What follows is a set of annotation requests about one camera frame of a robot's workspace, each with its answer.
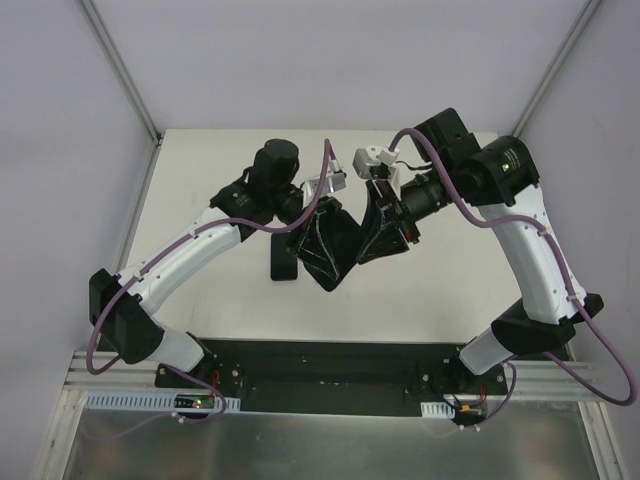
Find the black smartphone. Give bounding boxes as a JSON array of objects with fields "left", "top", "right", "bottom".
[{"left": 270, "top": 234, "right": 298, "bottom": 282}]

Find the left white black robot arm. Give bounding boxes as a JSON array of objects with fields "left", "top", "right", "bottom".
[{"left": 86, "top": 139, "right": 342, "bottom": 375}]

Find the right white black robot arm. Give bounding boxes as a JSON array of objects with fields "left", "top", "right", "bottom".
[{"left": 353, "top": 108, "right": 604, "bottom": 376}]

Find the reflective metal sheet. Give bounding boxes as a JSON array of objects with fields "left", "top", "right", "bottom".
[{"left": 64, "top": 402, "right": 600, "bottom": 479}]

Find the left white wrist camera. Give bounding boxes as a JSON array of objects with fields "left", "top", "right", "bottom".
[{"left": 302, "top": 160, "right": 347, "bottom": 204}]

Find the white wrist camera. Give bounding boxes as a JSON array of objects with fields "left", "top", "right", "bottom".
[
  {"left": 352, "top": 146, "right": 401, "bottom": 197},
  {"left": 302, "top": 160, "right": 347, "bottom": 204}
]

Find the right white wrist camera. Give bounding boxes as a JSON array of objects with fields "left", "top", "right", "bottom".
[{"left": 352, "top": 146, "right": 401, "bottom": 197}]

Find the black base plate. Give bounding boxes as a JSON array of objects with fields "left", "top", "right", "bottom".
[{"left": 153, "top": 339, "right": 509, "bottom": 417}]

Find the right white cable duct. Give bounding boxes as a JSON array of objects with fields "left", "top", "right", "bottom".
[{"left": 420, "top": 402, "right": 456, "bottom": 420}]

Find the white cable duct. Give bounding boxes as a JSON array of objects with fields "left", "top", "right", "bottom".
[
  {"left": 420, "top": 402, "right": 456, "bottom": 420},
  {"left": 85, "top": 391, "right": 241, "bottom": 413}
]

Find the aluminium rail profile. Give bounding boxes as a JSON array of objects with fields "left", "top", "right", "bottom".
[{"left": 62, "top": 349, "right": 181, "bottom": 389}]

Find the left white cable duct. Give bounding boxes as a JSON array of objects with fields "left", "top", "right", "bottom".
[{"left": 85, "top": 391, "right": 241, "bottom": 413}]

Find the left aluminium frame post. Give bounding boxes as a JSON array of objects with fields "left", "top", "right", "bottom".
[{"left": 77, "top": 0, "right": 164, "bottom": 146}]

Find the aluminium frame post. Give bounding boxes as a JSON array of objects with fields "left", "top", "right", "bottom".
[
  {"left": 77, "top": 0, "right": 164, "bottom": 146},
  {"left": 499, "top": 0, "right": 606, "bottom": 137}
]

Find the right aluminium frame post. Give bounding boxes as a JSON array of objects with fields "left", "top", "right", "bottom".
[{"left": 499, "top": 0, "right": 606, "bottom": 137}]

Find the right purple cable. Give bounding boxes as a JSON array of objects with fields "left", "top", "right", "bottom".
[{"left": 389, "top": 128, "right": 635, "bottom": 431}]

